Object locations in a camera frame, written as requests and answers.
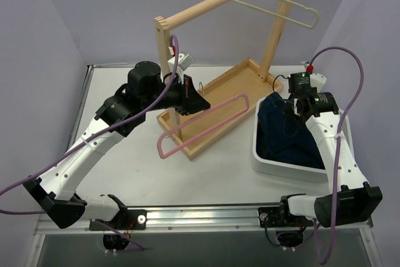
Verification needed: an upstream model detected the aluminium mounting rail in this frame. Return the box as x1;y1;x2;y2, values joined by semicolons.
34;206;373;235

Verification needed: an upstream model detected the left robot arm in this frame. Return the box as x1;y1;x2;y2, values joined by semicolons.
24;61;211;229

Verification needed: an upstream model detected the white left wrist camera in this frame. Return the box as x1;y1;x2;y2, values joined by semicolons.
167;46;194;83

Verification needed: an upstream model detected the wooden clothes rack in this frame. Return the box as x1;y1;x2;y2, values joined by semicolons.
152;0;304;162

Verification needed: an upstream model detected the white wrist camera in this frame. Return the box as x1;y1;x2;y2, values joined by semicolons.
306;64;327;93
167;46;194;83

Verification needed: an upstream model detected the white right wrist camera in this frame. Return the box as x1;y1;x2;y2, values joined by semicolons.
306;64;327;93

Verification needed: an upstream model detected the pink hanger with metal hook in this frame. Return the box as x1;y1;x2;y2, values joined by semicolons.
157;76;254;159

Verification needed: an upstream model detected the dark blue denim skirt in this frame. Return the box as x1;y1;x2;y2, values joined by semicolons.
256;93;324;169

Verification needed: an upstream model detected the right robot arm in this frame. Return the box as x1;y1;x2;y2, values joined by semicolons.
277;72;383;228

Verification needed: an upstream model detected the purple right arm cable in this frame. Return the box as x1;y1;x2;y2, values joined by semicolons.
309;46;366;265

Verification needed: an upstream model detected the white plastic basket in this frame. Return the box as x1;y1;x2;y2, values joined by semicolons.
252;97;356;183

